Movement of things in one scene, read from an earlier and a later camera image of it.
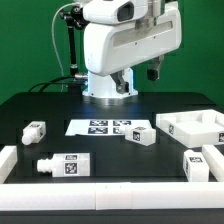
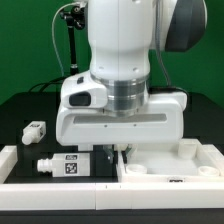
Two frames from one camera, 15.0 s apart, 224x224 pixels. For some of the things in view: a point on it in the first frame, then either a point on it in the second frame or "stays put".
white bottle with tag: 66,165 stays put
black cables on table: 49,83 stays put
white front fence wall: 111,196 stays put
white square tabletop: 200,128 to 189,161
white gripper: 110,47 to 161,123
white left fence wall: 8,159 stays put
